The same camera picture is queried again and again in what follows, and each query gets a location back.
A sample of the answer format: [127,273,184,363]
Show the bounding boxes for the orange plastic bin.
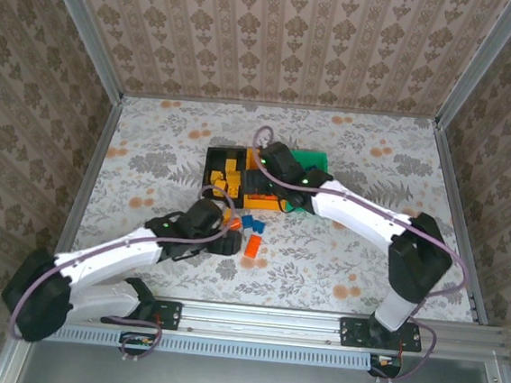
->
[241,145,293,214]

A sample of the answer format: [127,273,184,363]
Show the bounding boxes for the green plastic bin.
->
[279,147,332,218]

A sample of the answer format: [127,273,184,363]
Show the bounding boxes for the black plastic bin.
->
[199,143,251,205]

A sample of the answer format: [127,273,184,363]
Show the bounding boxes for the floral table cover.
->
[67,87,494,329]

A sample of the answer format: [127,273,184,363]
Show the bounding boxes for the black connector box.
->
[367,353,405,380]
[118,330,156,358]

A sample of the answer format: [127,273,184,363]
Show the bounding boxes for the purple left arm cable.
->
[7,166,242,361]

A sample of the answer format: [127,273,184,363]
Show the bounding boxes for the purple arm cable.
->
[236,123,483,324]
[7,166,242,361]

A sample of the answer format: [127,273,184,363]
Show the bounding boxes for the thin aluminium back rail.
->
[122,87,440,128]

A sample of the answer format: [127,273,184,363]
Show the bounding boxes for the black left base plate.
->
[150,298,184,332]

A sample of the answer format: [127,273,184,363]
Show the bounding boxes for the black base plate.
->
[150,298,184,332]
[337,316,424,355]

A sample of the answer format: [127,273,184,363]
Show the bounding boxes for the aluminium mounting rail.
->
[178,300,344,347]

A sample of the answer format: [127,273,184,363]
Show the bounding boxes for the slotted grey cable duct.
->
[50,321,373,373]

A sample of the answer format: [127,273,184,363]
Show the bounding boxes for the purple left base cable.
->
[96,315,165,367]

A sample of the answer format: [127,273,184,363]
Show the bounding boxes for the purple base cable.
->
[96,315,165,367]
[369,319,441,383]

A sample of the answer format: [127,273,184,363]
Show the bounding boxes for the aluminium side rail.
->
[414,118,508,324]
[50,90,124,274]

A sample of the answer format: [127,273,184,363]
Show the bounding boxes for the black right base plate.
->
[337,316,424,355]

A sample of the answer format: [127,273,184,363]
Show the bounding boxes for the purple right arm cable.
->
[236,123,483,324]

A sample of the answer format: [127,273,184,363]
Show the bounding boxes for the aluminium frame post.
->
[28,0,133,104]
[433,0,511,135]

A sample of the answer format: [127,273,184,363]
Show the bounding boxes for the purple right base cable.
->
[369,319,441,383]

